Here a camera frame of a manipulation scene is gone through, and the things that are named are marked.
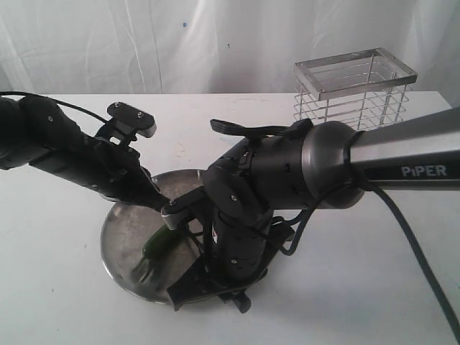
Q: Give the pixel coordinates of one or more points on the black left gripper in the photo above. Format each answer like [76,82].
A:
[115,172]

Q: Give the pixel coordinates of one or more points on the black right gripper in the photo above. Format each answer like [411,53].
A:
[236,257]

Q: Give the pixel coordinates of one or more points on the green cucumber with stem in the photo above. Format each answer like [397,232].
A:
[152,252]

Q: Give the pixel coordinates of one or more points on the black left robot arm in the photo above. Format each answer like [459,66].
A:
[36,132]

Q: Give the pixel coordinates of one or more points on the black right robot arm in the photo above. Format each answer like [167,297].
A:
[256,199]

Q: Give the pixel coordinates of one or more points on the round stainless steel plate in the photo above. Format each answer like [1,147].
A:
[125,231]

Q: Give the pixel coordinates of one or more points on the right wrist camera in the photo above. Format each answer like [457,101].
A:
[185,208]

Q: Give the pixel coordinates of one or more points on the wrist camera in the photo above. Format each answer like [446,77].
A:
[185,208]
[126,118]

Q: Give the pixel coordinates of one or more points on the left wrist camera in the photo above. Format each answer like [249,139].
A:
[126,118]

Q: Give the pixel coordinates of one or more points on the steel wire utensil rack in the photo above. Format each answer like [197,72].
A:
[365,89]

